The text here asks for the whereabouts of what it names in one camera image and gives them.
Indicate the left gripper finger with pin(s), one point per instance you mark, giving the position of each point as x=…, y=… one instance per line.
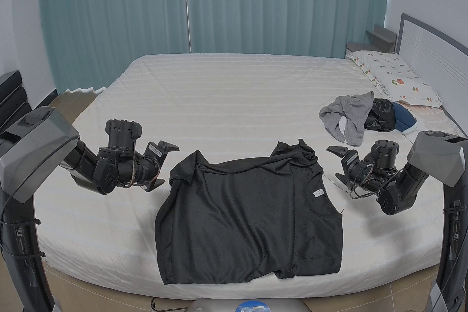
x=169, y=148
x=153, y=184

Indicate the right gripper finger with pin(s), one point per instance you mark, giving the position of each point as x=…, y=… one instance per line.
x=346, y=180
x=340, y=151

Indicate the pile of clothes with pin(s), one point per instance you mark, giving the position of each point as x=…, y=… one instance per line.
x=347, y=113

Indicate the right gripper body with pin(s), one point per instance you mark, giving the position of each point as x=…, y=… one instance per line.
x=356, y=169

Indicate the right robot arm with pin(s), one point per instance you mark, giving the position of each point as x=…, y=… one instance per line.
x=438, y=157

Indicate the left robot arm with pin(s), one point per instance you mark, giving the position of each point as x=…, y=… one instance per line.
x=36, y=146

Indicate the black T-shirt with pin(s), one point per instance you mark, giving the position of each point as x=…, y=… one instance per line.
x=237, y=211

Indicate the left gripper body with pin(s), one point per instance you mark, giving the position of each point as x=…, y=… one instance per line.
x=150, y=171

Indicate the bed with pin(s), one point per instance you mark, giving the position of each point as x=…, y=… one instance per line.
x=219, y=102

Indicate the grey bedside table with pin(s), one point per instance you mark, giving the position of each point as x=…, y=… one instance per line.
x=382, y=33

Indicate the white printed pillow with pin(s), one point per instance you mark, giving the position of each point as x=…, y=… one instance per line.
x=395, y=73

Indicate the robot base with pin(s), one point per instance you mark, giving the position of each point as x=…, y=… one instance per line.
x=219, y=306

